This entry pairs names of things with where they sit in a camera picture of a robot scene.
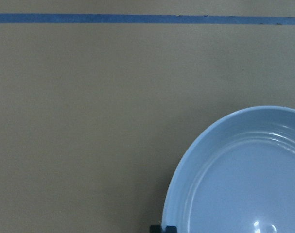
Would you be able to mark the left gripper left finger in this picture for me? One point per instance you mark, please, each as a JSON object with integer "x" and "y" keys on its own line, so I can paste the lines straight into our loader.
{"x": 155, "y": 229}

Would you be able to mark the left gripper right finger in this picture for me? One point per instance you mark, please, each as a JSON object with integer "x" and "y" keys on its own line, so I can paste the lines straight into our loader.
{"x": 171, "y": 229}

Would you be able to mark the blue plate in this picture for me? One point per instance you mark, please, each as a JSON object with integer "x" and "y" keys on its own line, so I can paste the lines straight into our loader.
{"x": 238, "y": 176}

